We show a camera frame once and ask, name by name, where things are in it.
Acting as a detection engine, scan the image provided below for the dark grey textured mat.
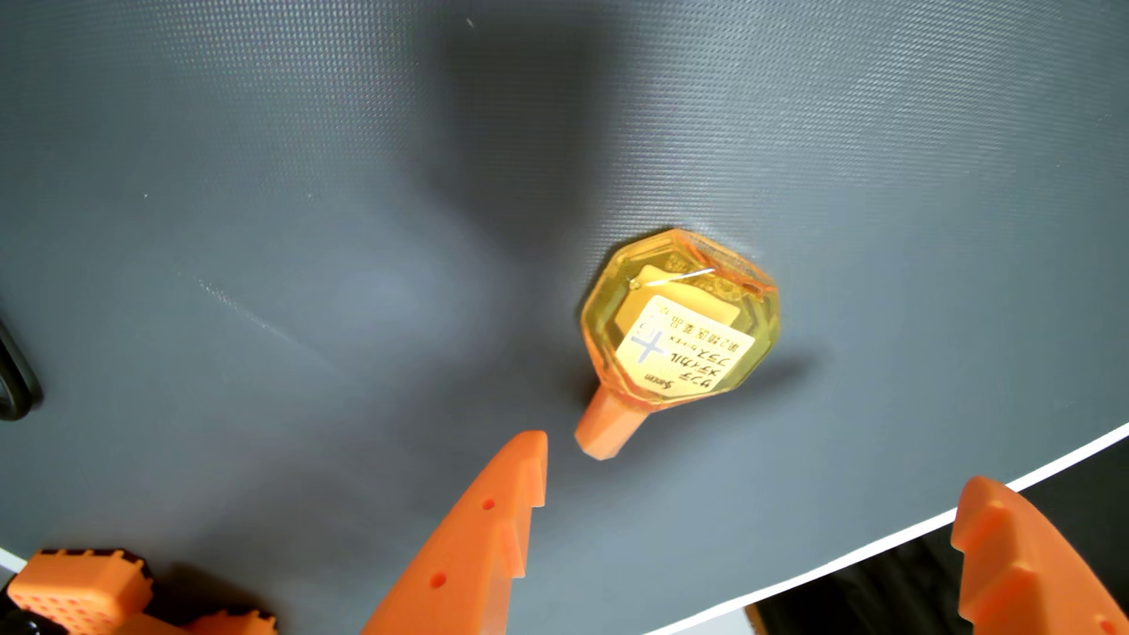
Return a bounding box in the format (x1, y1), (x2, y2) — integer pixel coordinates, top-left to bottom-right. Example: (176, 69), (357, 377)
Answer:
(0, 0), (1129, 635)

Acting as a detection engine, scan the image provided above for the yellow eyedrop bottle orange cap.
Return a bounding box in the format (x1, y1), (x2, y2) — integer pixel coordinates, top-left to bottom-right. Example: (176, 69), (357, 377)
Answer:
(573, 228), (781, 462)

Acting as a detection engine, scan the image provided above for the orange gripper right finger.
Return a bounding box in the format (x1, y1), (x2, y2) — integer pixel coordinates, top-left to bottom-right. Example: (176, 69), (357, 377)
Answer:
(950, 475), (1129, 635)

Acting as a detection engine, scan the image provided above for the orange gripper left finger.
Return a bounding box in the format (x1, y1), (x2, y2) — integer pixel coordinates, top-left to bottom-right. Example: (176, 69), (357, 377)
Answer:
(360, 430), (549, 635)

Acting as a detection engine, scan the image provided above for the black cable loop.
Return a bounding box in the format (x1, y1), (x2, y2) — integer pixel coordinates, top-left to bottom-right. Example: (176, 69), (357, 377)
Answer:
(0, 319), (44, 423)

